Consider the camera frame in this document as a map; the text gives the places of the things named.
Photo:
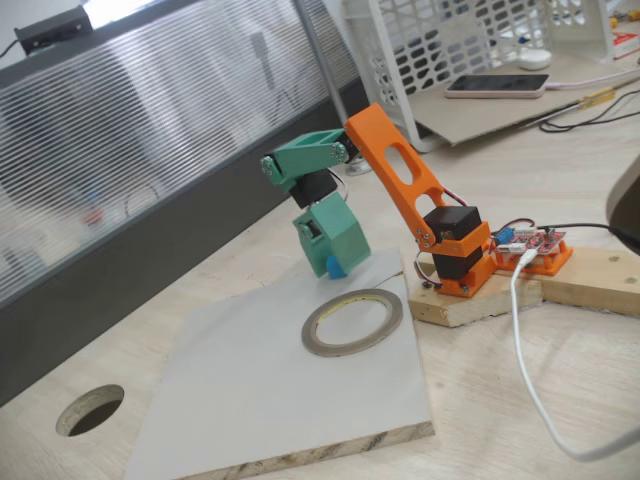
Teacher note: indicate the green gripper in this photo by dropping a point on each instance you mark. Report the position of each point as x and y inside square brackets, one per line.
[334, 237]

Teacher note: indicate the small blue cube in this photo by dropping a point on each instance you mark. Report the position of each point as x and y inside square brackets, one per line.
[337, 269]

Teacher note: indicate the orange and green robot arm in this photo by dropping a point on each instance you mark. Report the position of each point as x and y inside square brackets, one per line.
[400, 165]

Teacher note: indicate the white chipboard panel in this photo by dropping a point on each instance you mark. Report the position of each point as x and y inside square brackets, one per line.
[250, 375]

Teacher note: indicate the wooden base block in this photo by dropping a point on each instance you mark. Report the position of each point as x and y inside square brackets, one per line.
[475, 305]

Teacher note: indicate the red controller circuit board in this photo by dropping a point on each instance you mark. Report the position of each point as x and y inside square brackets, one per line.
[540, 241]

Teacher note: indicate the brown cardboard sheet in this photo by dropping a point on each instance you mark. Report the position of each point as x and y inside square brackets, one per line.
[500, 117]

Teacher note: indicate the white perforated plastic basket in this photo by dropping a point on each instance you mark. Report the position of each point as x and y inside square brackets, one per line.
[430, 55]

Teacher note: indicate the grey desk partition screen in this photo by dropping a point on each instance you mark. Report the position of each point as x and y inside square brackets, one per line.
[150, 125]

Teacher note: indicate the smartphone with pink case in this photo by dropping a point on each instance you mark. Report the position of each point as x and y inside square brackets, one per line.
[495, 84]

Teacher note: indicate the long wooden plank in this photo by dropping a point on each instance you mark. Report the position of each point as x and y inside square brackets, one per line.
[600, 280]

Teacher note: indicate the white earbuds case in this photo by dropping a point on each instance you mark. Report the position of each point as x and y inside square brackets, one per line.
[534, 60]

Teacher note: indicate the dark grey rounded object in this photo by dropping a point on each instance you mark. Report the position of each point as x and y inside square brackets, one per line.
[627, 210]

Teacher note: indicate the black box device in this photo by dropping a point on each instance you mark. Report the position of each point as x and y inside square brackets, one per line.
[50, 30]

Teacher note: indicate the red and white book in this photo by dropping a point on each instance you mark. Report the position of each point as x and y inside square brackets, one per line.
[627, 45]

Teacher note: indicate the orange circuit board mount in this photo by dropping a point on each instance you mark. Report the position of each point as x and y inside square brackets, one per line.
[555, 262]

